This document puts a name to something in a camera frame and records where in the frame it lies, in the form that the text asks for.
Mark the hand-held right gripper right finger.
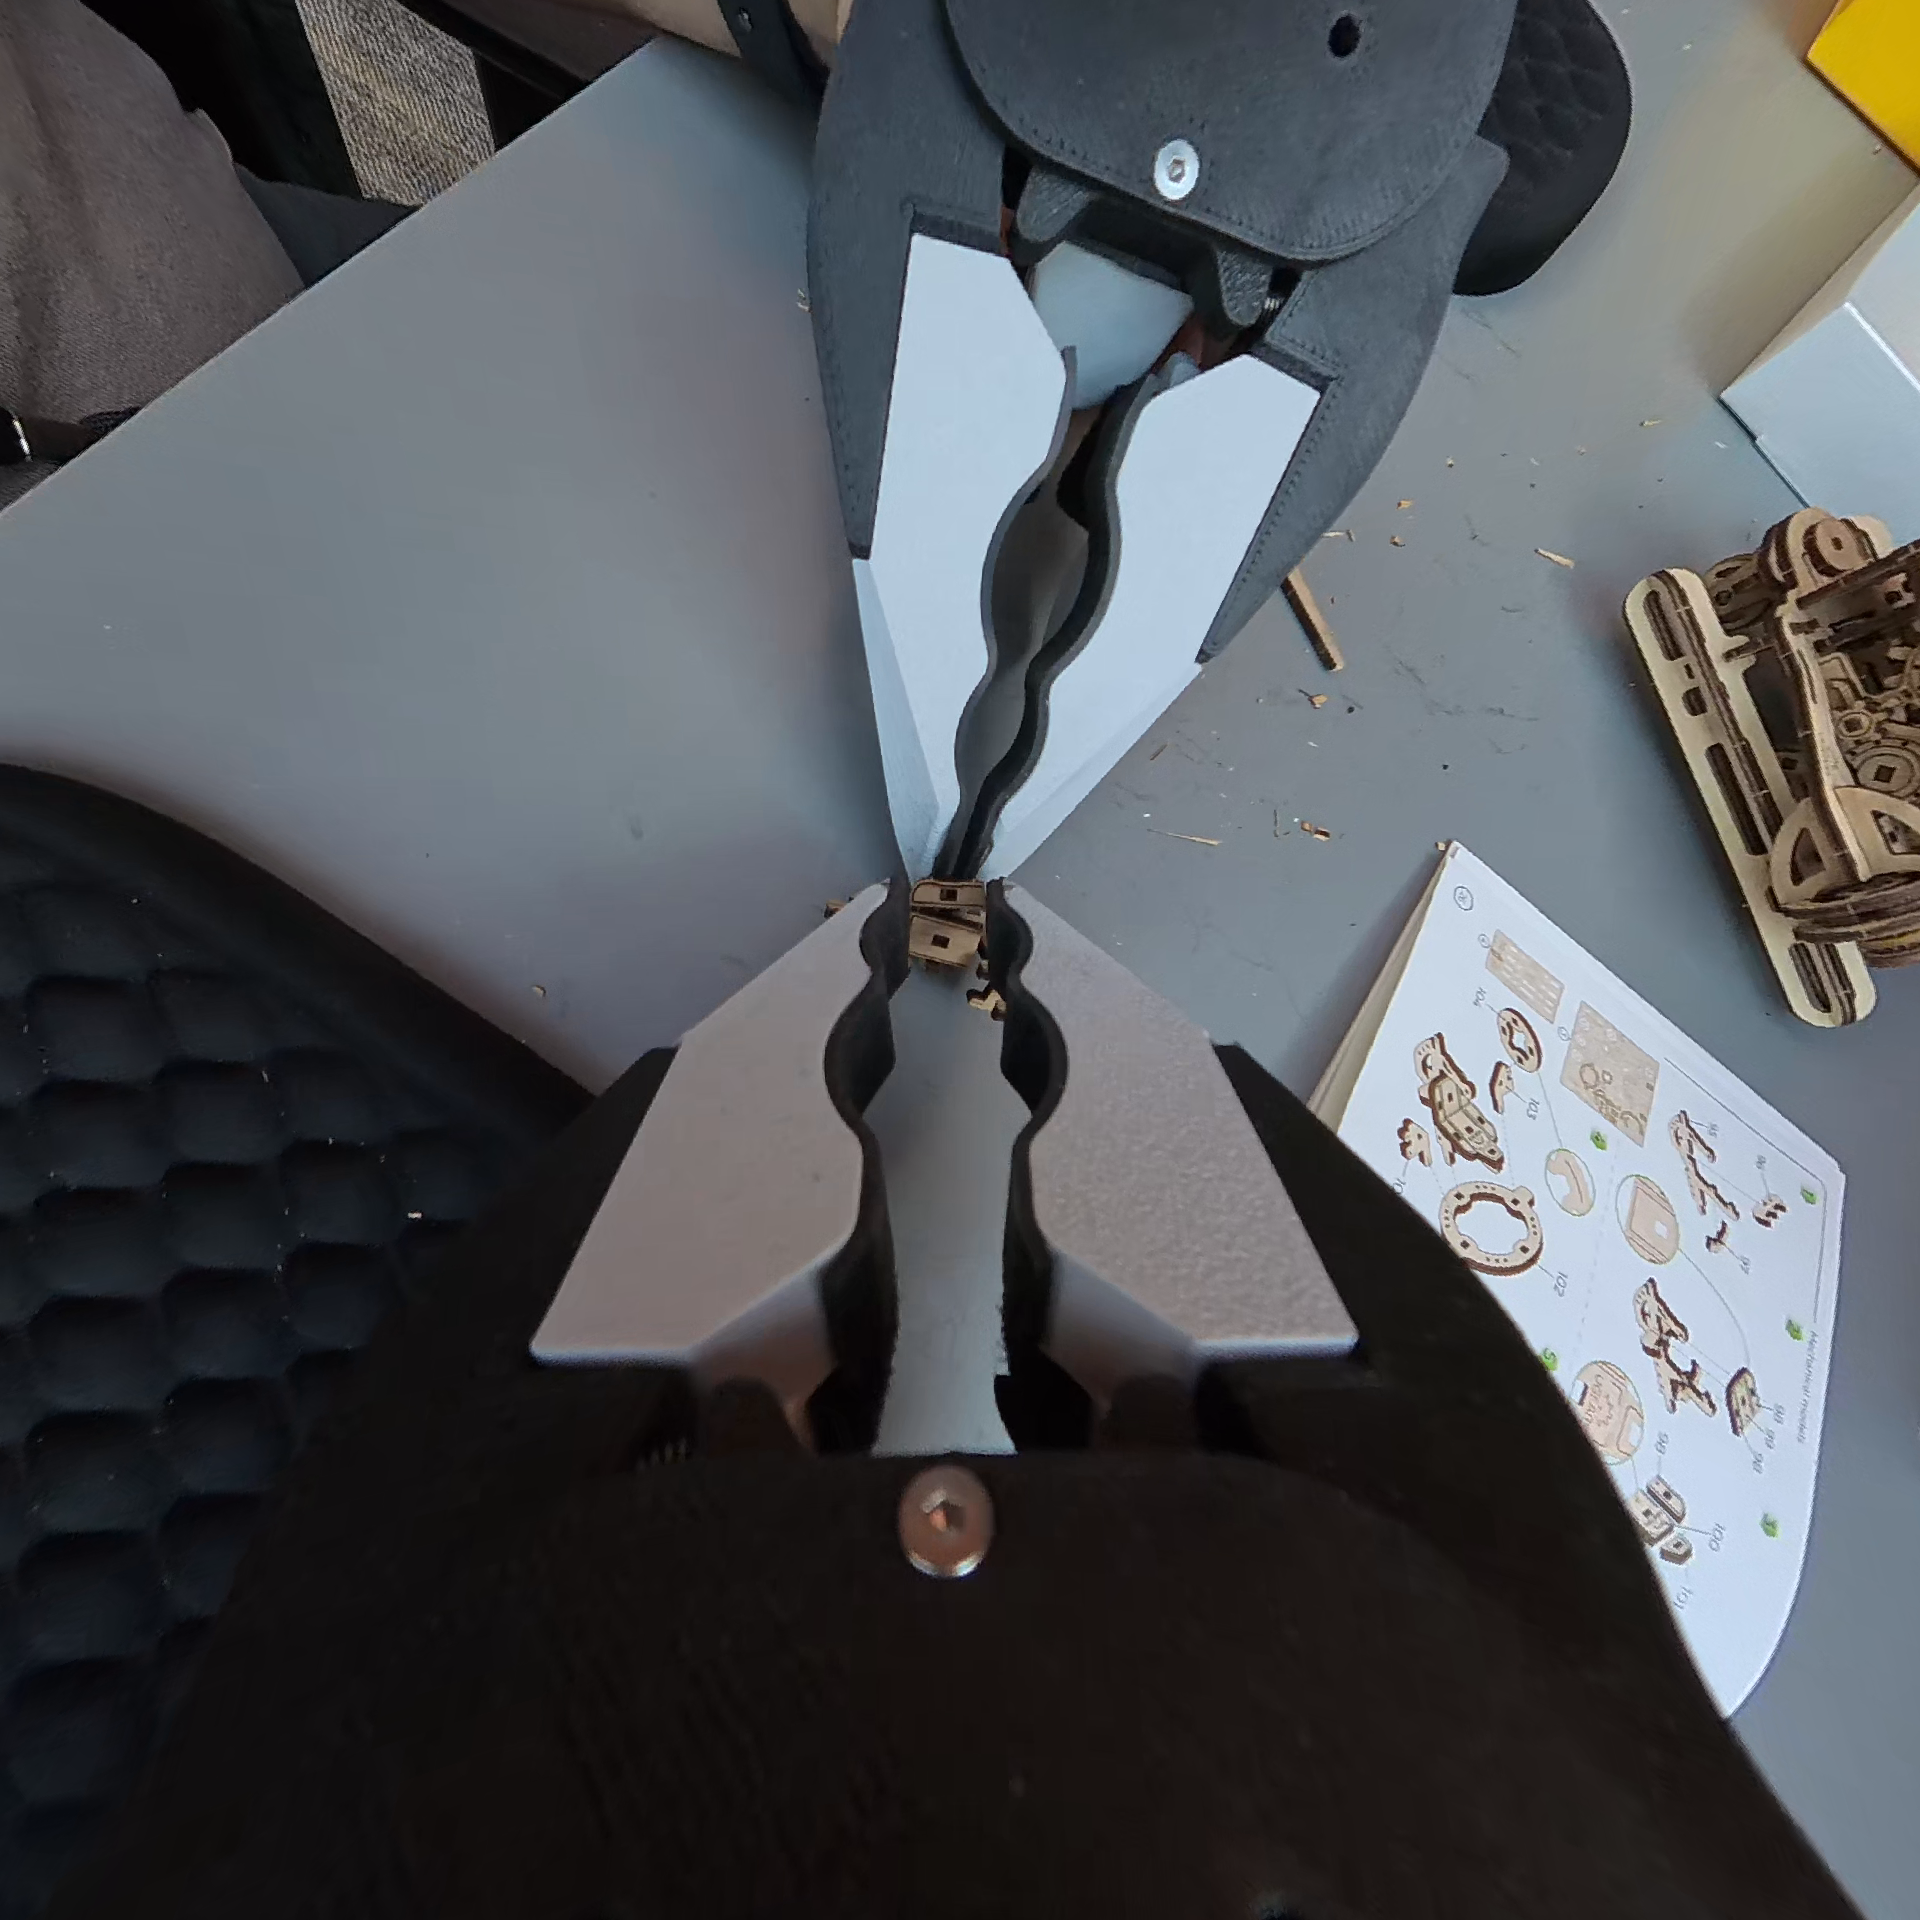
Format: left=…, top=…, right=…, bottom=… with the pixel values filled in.
left=987, top=881, right=1365, bottom=1446

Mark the small wooden model assembly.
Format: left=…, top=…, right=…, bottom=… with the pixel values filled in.
left=903, top=881, right=1015, bottom=1030

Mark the white instruction booklet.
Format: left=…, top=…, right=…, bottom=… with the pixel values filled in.
left=1309, top=844, right=1854, bottom=1724

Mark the person's grey clothing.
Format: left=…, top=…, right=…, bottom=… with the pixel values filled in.
left=0, top=0, right=306, bottom=515

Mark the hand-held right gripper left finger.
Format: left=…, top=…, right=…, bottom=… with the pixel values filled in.
left=532, top=881, right=919, bottom=1446

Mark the yellow plastic bin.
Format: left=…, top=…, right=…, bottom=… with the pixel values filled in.
left=1804, top=0, right=1920, bottom=134

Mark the white cardboard box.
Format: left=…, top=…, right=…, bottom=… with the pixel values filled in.
left=1719, top=94, right=1920, bottom=515

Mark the person's left forearm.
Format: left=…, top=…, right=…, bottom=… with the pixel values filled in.
left=630, top=0, right=849, bottom=50

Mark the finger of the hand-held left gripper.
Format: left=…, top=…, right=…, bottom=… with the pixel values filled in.
left=960, top=357, right=1325, bottom=881
left=849, top=234, right=1085, bottom=887

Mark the large wooden gear model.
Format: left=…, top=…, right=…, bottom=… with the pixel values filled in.
left=1621, top=508, right=1920, bottom=1030

